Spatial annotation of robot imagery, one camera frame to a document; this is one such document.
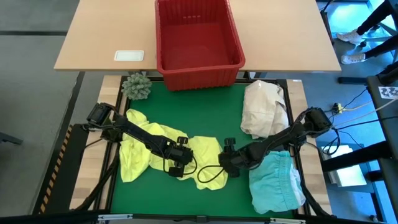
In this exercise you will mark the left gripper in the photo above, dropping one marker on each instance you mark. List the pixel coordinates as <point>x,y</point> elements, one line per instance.
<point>178,154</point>

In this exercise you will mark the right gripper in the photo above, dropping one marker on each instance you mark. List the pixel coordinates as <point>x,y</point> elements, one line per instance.
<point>237,158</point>

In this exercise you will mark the yellow garment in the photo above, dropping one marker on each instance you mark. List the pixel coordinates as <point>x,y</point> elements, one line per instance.
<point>133,161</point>

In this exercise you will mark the pale blue white garment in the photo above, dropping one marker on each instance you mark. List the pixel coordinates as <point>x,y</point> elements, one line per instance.
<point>273,186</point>

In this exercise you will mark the red plastic laundry bin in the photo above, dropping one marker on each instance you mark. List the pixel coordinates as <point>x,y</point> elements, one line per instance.
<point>199,77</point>

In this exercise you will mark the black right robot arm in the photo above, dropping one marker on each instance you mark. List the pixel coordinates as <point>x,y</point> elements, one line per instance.
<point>289,133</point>

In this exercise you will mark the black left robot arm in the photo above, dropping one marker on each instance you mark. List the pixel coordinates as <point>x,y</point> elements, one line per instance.
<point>136,133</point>

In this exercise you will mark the cream folded garment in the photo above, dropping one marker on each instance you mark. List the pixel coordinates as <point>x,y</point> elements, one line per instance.
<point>262,105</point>

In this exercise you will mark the pale green artificial plant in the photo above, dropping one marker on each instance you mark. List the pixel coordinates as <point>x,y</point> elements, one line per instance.
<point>136,86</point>

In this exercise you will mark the wooden table board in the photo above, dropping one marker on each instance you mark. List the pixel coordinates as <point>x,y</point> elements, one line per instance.
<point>315,174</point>
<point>85,186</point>

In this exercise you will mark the white rectangular card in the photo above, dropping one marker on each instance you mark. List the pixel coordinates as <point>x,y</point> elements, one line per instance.
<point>129,55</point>

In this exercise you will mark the white box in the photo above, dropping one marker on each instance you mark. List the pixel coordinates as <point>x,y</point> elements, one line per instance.
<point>348,177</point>

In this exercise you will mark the yellow black hazard strip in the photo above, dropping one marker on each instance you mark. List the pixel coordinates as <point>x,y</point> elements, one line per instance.
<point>56,168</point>

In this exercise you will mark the light wooden desk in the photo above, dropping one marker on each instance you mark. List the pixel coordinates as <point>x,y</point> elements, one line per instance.
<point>280,37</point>

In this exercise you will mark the black desk foot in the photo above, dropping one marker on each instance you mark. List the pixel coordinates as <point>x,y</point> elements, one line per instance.
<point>351,80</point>

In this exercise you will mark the black crossbar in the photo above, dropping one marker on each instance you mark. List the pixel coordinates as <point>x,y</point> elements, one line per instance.
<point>46,217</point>

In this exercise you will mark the black side table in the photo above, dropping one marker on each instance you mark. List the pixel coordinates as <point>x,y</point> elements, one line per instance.
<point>373,90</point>

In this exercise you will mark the white shoe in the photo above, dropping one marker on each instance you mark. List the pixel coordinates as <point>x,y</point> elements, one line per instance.
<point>353,58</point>
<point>349,36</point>

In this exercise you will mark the black desk leg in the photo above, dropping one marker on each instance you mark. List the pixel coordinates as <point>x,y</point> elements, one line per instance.
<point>326,21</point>

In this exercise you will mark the dark chair leg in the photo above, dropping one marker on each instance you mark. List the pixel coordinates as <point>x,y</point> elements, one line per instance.
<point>11,139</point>

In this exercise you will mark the white fiducial marker card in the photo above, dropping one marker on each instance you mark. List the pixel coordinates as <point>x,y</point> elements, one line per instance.
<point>388,92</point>

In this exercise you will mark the person's leg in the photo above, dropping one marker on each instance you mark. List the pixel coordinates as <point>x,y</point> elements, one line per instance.
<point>382,48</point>
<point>376,15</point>

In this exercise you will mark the silver metal bracket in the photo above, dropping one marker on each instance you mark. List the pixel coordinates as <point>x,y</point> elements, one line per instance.
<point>115,216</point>
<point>287,221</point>

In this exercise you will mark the black table frame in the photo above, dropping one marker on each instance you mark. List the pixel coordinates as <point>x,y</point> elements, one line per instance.
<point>107,202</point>

